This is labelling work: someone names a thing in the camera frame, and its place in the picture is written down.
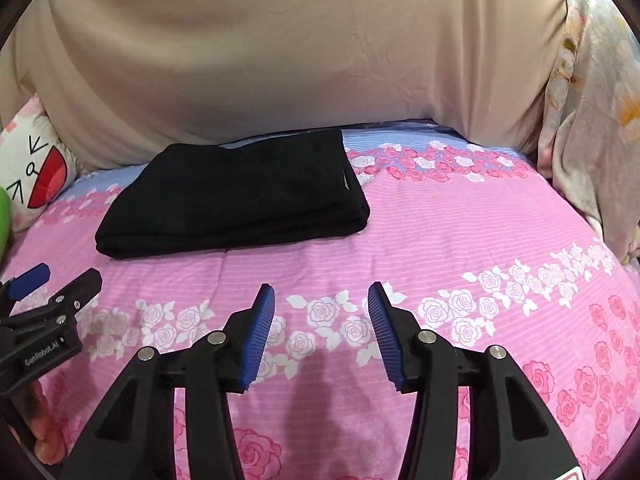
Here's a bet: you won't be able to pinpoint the beige blanket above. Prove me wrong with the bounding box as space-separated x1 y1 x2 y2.
0 0 576 171

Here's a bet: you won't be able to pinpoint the green plush toy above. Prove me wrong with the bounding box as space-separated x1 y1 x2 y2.
0 185 12 263

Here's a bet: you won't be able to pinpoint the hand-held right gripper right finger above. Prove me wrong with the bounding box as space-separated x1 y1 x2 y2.
367 281 581 480

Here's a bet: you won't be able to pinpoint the person's left hand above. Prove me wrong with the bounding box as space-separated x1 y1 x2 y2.
20 379 67 467

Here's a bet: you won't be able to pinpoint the cartoon cat face pillow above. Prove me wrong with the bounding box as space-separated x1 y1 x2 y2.
0 95 78 233

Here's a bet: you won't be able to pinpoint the black pants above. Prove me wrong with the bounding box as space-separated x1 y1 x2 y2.
95 128 371 260

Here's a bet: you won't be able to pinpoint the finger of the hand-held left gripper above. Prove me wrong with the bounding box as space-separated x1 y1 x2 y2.
0 263 51 313
42 268 103 326

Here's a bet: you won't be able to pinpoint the pink floral bedsheet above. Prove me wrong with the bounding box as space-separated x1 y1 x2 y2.
0 120 640 480

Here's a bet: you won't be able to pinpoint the pale floral blanket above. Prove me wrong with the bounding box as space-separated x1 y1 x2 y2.
537 0 640 266

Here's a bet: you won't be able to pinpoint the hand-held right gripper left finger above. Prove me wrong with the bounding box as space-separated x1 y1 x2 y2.
59 283 277 480

